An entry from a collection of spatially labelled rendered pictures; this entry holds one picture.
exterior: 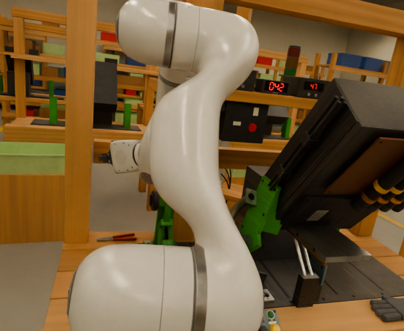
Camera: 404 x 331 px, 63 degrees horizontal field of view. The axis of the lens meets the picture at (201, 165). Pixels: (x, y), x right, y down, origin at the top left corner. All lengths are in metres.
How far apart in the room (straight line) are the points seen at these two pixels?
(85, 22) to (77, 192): 0.60
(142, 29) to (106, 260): 0.33
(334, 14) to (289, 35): 11.50
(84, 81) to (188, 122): 0.83
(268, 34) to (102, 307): 12.33
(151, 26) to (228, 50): 0.12
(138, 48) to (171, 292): 0.35
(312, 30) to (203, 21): 13.06
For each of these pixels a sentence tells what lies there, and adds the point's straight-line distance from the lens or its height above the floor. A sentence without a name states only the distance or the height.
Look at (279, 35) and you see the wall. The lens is 12.79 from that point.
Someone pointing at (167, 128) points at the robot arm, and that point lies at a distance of 0.44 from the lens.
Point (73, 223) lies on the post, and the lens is 1.38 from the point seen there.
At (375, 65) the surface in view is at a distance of 6.92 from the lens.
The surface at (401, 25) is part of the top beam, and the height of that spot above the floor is 1.88.
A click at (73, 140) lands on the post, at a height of 1.29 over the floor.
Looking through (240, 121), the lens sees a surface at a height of 1.43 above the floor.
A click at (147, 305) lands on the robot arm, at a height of 1.34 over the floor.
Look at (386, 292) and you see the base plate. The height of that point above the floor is 0.90.
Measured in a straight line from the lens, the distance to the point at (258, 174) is 1.27.
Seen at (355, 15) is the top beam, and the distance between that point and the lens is 1.58.
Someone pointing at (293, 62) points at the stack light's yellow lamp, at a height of 1.67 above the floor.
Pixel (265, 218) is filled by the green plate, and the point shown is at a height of 1.17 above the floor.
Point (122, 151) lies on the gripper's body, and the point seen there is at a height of 1.33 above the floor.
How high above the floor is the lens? 1.58
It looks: 15 degrees down
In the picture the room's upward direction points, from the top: 7 degrees clockwise
